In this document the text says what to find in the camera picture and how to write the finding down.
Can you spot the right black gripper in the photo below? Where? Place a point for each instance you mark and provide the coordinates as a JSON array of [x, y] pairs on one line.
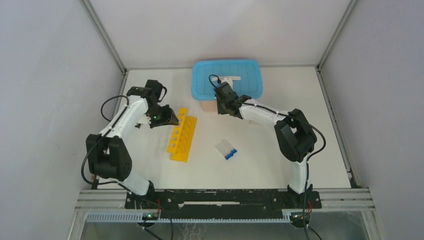
[[221, 110]]

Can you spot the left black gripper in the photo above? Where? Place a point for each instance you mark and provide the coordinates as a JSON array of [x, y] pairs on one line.
[[170, 117]]

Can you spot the yellow test tube rack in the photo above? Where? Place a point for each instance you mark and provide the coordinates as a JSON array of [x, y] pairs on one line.
[[181, 137]]

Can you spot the blue plastic box lid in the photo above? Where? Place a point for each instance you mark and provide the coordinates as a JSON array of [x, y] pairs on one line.
[[243, 75]]

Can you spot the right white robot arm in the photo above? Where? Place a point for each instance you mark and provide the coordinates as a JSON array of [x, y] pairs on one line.
[[295, 136]]

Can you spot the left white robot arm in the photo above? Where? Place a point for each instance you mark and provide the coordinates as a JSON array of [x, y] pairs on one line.
[[107, 155]]

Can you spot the pink plastic storage box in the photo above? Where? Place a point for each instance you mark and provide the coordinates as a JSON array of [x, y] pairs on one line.
[[209, 106]]

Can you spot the blue-capped tube bundle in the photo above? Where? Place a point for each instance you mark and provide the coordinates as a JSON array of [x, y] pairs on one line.
[[226, 149]]

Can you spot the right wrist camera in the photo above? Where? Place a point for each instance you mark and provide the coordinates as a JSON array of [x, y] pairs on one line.
[[228, 79]]

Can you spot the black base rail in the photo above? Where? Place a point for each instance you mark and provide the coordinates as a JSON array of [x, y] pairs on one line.
[[224, 204]]

